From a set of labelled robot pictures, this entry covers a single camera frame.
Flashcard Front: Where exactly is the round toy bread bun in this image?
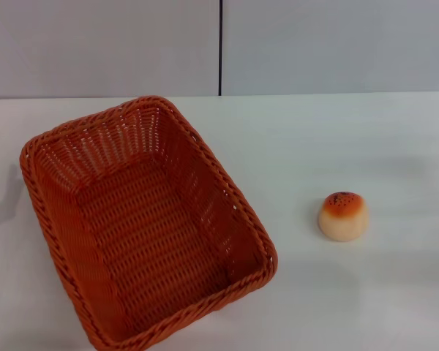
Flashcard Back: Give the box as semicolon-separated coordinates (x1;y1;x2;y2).
318;192;370;243

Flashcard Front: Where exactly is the orange woven plastic basket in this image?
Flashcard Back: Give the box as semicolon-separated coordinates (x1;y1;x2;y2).
20;95;279;351

